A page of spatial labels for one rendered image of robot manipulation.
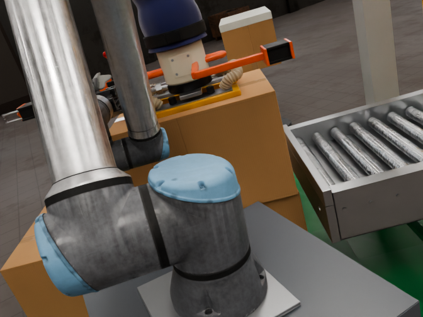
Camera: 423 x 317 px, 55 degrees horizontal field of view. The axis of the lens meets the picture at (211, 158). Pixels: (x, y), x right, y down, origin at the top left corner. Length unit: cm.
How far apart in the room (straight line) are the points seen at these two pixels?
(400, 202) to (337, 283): 72
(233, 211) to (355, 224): 84
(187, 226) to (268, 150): 80
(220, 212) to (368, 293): 31
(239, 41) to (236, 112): 191
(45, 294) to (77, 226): 119
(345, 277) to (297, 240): 16
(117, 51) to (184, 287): 54
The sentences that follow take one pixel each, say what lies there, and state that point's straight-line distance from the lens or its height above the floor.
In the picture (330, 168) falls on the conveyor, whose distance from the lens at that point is 176.
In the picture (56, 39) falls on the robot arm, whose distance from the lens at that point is 77.
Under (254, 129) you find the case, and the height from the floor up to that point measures 83.
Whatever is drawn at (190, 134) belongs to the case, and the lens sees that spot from 137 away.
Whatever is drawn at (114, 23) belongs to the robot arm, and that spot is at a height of 129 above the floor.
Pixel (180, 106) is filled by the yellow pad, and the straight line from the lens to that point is 141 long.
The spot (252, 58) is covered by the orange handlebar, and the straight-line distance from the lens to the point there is 125.
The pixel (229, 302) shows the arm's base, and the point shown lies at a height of 81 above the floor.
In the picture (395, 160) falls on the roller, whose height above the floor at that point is 55.
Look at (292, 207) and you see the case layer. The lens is 155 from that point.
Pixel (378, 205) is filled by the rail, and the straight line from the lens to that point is 146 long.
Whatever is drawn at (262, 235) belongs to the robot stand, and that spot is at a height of 75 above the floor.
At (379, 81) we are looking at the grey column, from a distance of 275.
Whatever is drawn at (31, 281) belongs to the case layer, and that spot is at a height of 46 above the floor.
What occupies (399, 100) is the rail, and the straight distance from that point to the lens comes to 209.
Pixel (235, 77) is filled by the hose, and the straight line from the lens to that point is 141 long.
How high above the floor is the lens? 130
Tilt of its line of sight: 22 degrees down
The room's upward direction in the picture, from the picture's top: 17 degrees counter-clockwise
